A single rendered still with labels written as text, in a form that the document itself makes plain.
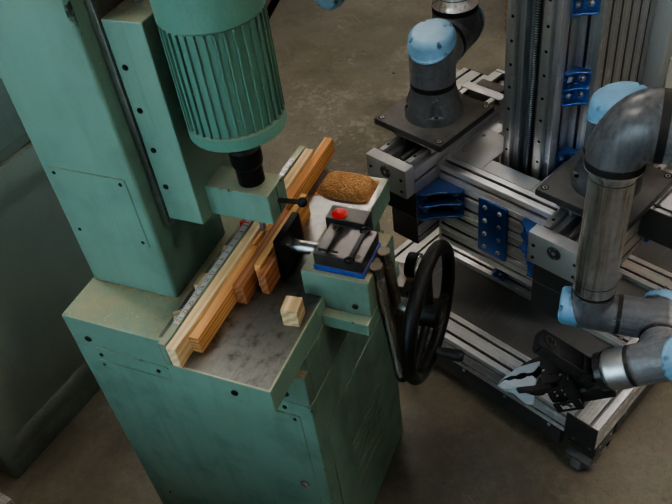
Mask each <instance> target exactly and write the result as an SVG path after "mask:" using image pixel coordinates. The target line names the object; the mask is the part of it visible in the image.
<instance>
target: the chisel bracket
mask: <svg viewBox="0 0 672 504"><path fill-rule="evenodd" d="M264 175H265V180H264V182H263V183H262V184H260V185H259V186H256V187H253V188H245V187H242V186H240V185H239V183H238V179H237V175H236V171H235V169H234V168H233V167H231V166H225V165H221V166H220V167H219V168H218V170H217V171H216V172H215V173H214V175H213V176H212V177H211V178H210V180H209V181H208V182H207V183H206V184H205V190H206V193H207V196H208V200H209V203H210V207H211V210H212V213H215V214H220V215H225V216H231V217H236V218H241V219H246V220H251V221H257V222H262V223H267V224H274V223H275V222H276V220H277V219H278V218H279V216H280V215H281V213H282V212H283V210H284V209H285V207H286V206H287V204H288V203H278V198H279V197H280V198H288V197H287V192H286V188H285V183H284V178H283V175H279V174H273V173H267V172H264Z"/></svg>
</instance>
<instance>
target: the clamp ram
mask: <svg viewBox="0 0 672 504"><path fill-rule="evenodd" d="M318 244H319V243H315V242H310V241H305V240H304V237H303V231H302V226H301V221H300V216H299V213H298V212H292V213H291V214H290V216H289V218H288V219H287V221H286V222H285V224H284V225H283V227H282V228H281V230H280V231H279V233H278V234H277V236H276V237H275V239H274V240H273V245H274V250H275V254H276V258H277V262H278V267H279V271H280V275H282V276H287V275H288V274H289V272H290V271H291V269H292V267H293V266H294V264H295V262H296V261H297V259H298V257H299V256H300V254H301V253H304V254H309V255H310V254H311V252H312V250H313V249H314V248H316V247H317V245H318Z"/></svg>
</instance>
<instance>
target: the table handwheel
mask: <svg viewBox="0 0 672 504"><path fill-rule="evenodd" d="M440 256H441V262H442V280H441V290H440V296H439V297H438V298H435V297H434V296H433V280H432V272H433V270H434V267H435V265H436V263H437V261H438V259H439V258H440ZM454 285H455V255H454V250H453V248H452V245H451V244H450V243H449V242H448V241H446V240H444V239H439V240H436V241H434V242H433V243H432V244H431V245H430V246H429V247H428V249H427V250H426V252H425V254H424V255H423V257H422V259H421V262H420V264H419V266H418V268H417V271H416V274H415V277H414V280H413V283H412V286H411V290H410V293H409V297H408V298H406V297H401V303H399V304H398V306H397V307H392V309H393V313H394V314H399V315H403V316H404V322H403V328H402V337H401V367H402V372H403V375H404V378H405V379H406V381H407V382H408V383H410V384H412V385H419V384H421V383H423V382H424V381H425V380H426V379H427V377H428V376H429V374H430V373H431V371H432V369H433V367H434V365H435V363H436V360H437V358H438V355H436V354H435V352H436V348H437V347H442V344H443V341H444V337H445V334H446V330H447V326H448V321H449V317H450V312H451V307H452V301H453V294H454ZM419 325H420V326H421V330H420V334H419V339H418V343H417V334H418V327H419ZM430 328H433V330H432V334H431V337H430V340H429V343H428V346H427V349H426V352H425V354H424V356H423V353H424V349H425V345H426V342H427V338H428V335H429V331H430ZM416 343H417V348H416ZM422 357H423V358H422Z"/></svg>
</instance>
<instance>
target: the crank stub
mask: <svg viewBox="0 0 672 504"><path fill-rule="evenodd" d="M435 354H436V355H438V356H441V357H443V358H446V359H449V360H452V361H456V362H461V361H463V360H464V355H465V354H464V353H463V351H461V350H458V349H453V348H445V347H437V348H436V352H435Z"/></svg>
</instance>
